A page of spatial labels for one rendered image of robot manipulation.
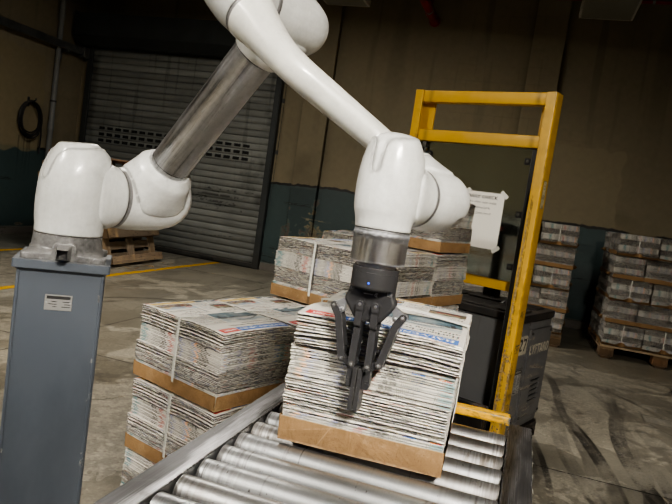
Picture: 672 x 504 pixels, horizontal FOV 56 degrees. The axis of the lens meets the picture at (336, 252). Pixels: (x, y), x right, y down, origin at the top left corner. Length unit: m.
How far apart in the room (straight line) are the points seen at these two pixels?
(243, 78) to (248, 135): 8.07
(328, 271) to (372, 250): 1.25
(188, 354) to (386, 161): 1.06
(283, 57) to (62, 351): 0.85
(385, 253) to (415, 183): 0.12
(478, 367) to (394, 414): 2.29
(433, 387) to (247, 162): 8.56
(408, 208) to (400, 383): 0.29
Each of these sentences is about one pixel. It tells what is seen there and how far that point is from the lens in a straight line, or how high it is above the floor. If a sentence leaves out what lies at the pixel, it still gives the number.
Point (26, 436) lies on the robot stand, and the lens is 1.67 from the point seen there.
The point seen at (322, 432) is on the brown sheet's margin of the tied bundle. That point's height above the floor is 0.84.
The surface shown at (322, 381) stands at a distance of 1.09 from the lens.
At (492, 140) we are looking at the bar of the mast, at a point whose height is 1.61.
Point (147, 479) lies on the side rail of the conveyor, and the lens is 0.99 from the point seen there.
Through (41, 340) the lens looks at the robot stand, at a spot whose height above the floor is 0.81.
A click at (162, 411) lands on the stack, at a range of 1.98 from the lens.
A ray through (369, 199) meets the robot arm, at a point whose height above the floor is 1.24.
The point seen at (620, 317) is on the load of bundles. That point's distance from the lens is 7.03.
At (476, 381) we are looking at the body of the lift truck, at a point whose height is 0.40.
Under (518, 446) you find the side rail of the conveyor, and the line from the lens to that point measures 1.35.
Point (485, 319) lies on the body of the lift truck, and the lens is 3.31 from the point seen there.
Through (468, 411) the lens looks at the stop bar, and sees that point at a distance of 1.45.
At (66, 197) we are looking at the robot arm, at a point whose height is 1.14.
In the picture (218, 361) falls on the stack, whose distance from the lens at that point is 1.76.
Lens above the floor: 1.23
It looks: 5 degrees down
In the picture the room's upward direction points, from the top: 8 degrees clockwise
